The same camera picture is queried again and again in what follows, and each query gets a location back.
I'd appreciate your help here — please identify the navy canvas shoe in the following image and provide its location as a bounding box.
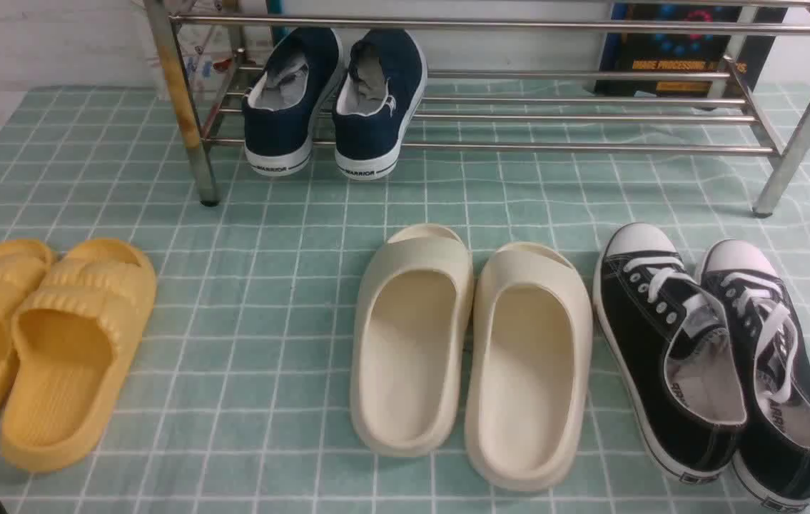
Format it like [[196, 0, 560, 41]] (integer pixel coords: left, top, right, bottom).
[[332, 29, 428, 180], [241, 27, 345, 178]]

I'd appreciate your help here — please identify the metal shoe rack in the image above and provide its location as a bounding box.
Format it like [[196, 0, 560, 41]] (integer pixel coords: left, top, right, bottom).
[[143, 1, 810, 218]]

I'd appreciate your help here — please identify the cream slipper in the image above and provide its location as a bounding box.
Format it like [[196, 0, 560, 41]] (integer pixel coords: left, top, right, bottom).
[[465, 241, 594, 492], [350, 223, 475, 458]]

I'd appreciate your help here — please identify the black canvas sneaker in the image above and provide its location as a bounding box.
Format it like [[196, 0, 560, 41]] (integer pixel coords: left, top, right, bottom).
[[593, 222, 748, 484], [695, 238, 810, 513]]

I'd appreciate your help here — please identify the patterned paper bag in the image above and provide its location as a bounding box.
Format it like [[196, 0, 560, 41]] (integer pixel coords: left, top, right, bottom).
[[131, 1, 241, 99]]

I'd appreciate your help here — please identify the right yellow slipper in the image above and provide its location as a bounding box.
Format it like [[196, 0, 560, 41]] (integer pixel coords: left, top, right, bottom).
[[0, 238, 157, 474]]

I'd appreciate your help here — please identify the right navy canvas shoe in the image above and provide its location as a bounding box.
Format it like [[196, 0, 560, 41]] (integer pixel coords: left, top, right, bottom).
[[332, 29, 428, 180]]

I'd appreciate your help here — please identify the green checkered cloth mat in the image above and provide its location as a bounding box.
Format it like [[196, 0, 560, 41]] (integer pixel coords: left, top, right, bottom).
[[0, 87, 810, 513]]

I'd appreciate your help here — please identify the right cream slipper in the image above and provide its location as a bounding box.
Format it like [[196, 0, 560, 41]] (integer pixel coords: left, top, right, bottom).
[[465, 241, 594, 492]]

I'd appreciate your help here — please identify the left navy canvas shoe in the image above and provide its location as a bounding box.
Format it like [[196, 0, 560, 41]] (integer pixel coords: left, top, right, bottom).
[[241, 27, 345, 178]]

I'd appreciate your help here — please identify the dark image processing book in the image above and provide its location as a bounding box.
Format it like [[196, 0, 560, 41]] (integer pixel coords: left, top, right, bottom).
[[587, 2, 787, 99]]

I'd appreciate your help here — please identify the left cream slipper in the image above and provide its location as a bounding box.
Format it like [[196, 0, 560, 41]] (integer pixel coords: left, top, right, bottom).
[[350, 223, 475, 458]]

